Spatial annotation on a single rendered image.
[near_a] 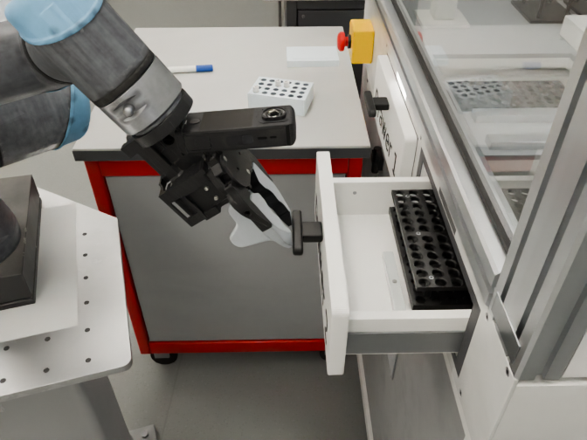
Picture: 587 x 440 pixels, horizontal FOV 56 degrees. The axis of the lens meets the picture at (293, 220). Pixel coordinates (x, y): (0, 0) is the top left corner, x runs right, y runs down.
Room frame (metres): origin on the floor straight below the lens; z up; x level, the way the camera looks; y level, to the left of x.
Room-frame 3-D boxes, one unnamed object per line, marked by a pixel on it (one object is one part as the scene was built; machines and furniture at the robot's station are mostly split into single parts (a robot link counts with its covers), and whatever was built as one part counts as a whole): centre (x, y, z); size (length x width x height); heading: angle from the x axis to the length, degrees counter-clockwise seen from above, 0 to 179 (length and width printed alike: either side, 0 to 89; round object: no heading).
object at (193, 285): (1.22, 0.15, 0.38); 0.62 x 0.58 x 0.76; 1
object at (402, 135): (0.81, -0.16, 0.87); 0.29 x 0.02 x 0.11; 1
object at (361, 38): (1.14, -0.14, 0.88); 0.07 x 0.05 x 0.07; 1
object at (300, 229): (0.49, -0.02, 0.91); 0.07 x 0.04 x 0.01; 1
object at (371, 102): (0.81, -0.14, 0.91); 0.07 x 0.04 x 0.01; 1
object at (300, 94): (1.08, 0.03, 0.78); 0.12 x 0.08 x 0.04; 76
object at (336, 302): (0.50, -0.04, 0.87); 0.29 x 0.02 x 0.11; 1
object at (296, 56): (1.31, -0.05, 0.77); 0.13 x 0.09 x 0.02; 92
